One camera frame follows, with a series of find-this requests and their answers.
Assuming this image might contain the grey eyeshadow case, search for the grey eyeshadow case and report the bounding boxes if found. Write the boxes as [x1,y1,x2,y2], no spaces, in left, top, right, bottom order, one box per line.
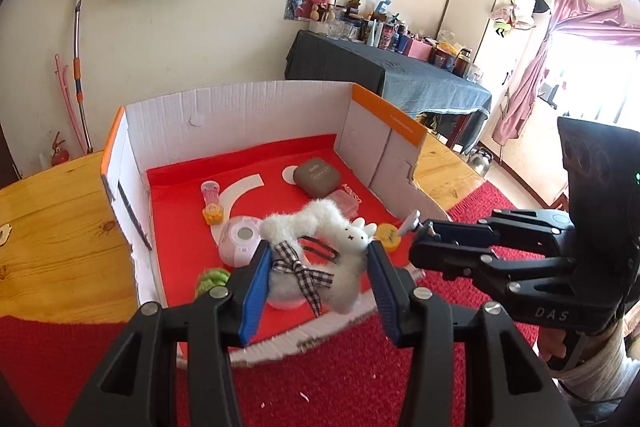
[293,157,342,199]

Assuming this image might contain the green knitted scrunchie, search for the green knitted scrunchie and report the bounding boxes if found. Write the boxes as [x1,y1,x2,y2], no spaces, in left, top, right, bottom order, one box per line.
[194,268,230,298]

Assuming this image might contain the pink rabbit plush toy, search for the pink rabbit plush toy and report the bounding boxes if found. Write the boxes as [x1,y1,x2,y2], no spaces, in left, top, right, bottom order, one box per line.
[296,0,331,22]

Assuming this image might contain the orange grey mop handle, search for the orange grey mop handle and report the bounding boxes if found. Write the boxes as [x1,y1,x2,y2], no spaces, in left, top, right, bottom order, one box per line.
[73,0,93,154]

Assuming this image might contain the pink yellow small charm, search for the pink yellow small charm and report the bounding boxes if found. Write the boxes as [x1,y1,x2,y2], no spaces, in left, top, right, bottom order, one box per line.
[201,180,224,225]

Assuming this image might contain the white fluffy bunny plush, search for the white fluffy bunny plush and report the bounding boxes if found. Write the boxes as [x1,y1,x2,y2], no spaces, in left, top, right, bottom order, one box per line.
[260,199,378,317]

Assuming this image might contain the pink curtain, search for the pink curtain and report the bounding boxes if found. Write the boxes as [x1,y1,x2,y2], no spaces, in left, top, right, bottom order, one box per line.
[491,0,640,148]

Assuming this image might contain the clear plastic earring box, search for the clear plastic earring box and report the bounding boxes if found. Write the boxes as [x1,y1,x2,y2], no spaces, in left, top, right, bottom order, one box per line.
[326,188,360,221]

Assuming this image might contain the white wardrobe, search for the white wardrobe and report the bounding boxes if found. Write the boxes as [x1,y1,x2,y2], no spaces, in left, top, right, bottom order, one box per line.
[437,0,550,105]

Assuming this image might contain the person's right hand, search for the person's right hand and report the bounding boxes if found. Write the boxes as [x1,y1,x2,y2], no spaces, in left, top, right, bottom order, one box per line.
[537,327,566,362]

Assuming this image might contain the metal kettle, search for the metal kettle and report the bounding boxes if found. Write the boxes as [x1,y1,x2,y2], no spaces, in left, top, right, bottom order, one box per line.
[466,146,494,178]

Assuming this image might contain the pink toy camera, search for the pink toy camera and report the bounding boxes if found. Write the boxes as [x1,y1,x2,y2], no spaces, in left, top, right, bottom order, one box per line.
[218,216,262,268]

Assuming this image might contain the dark cloth covered side table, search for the dark cloth covered side table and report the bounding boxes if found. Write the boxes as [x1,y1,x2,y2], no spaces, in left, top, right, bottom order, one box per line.
[284,30,491,153]

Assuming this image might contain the orange white cardboard box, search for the orange white cardboard box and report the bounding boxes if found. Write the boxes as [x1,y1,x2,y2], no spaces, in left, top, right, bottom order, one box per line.
[98,79,452,368]

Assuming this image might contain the red knitted table cloth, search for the red knitted table cloth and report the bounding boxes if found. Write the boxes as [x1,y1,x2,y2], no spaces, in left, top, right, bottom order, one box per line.
[0,180,551,427]

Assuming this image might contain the yellow round lid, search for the yellow round lid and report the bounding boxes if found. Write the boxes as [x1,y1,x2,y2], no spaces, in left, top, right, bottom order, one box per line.
[374,223,401,254]

